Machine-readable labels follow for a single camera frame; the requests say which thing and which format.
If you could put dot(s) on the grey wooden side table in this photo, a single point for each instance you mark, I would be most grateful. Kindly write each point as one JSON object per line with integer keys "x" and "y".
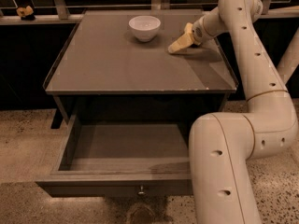
{"x": 103, "y": 57}

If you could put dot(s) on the white ceramic bowl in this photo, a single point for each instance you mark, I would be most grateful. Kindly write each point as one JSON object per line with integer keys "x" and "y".
{"x": 144, "y": 28}

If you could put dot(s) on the round metal drawer knob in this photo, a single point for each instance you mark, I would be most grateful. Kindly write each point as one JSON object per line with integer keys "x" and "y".
{"x": 141, "y": 192}

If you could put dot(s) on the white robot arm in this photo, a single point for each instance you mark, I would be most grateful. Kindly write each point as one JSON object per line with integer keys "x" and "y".
{"x": 221, "y": 143}

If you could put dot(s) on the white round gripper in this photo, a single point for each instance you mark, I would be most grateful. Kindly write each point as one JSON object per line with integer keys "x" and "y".
{"x": 198, "y": 33}

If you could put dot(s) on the small yellow black object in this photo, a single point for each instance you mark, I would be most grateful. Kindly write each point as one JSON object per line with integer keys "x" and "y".
{"x": 26, "y": 13}

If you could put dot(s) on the yellow sponge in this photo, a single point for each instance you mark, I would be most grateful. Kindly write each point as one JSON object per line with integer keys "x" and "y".
{"x": 188, "y": 29}

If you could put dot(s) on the grey open top drawer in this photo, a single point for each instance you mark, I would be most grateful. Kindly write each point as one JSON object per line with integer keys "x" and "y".
{"x": 114, "y": 159}

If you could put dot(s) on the metal railing frame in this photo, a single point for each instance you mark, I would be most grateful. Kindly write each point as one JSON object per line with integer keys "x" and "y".
{"x": 62, "y": 10}

